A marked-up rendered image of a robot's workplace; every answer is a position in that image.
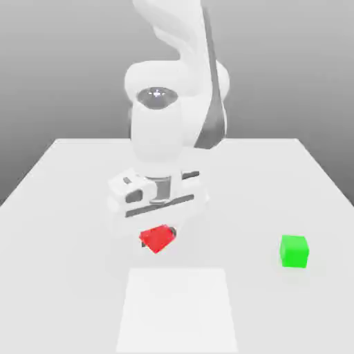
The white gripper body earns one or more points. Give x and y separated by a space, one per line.
166 214

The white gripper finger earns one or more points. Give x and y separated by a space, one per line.
172 231
143 244

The small red cube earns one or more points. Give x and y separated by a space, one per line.
156 238

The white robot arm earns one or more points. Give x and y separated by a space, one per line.
156 138

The small green cube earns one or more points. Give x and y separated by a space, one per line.
293 251

